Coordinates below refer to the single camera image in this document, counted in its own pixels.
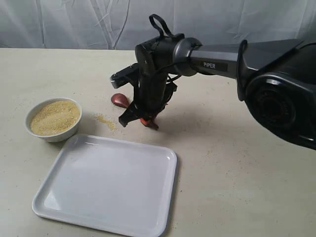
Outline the black cable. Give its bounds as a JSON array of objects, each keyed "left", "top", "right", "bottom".
[{"left": 148, "top": 14, "right": 182, "bottom": 82}]

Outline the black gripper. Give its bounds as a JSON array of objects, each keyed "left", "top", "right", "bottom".
[{"left": 118, "top": 72, "right": 177, "bottom": 128}]

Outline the grain pile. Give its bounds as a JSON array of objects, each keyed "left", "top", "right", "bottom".
[{"left": 94, "top": 114, "right": 117, "bottom": 131}]

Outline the white ceramic bowl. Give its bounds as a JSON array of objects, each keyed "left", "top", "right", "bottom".
[{"left": 25, "top": 98, "right": 83, "bottom": 142}]

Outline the beige grainy powder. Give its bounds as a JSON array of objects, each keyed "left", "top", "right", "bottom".
[{"left": 30, "top": 100, "right": 80, "bottom": 136}]

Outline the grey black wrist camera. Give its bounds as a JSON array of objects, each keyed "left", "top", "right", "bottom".
[{"left": 110, "top": 63, "right": 140, "bottom": 89}]

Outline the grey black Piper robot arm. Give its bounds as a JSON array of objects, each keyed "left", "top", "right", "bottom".
[{"left": 111, "top": 34, "right": 316, "bottom": 149}]

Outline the white rectangular plastic tray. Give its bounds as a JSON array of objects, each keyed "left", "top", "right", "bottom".
[{"left": 32, "top": 134, "right": 177, "bottom": 237}]

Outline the dark red wooden spoon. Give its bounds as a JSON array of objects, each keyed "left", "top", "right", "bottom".
[{"left": 111, "top": 93, "right": 159, "bottom": 130}]

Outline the white wrinkled backdrop cloth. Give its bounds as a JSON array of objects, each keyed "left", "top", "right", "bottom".
[{"left": 0, "top": 0, "right": 316, "bottom": 49}]

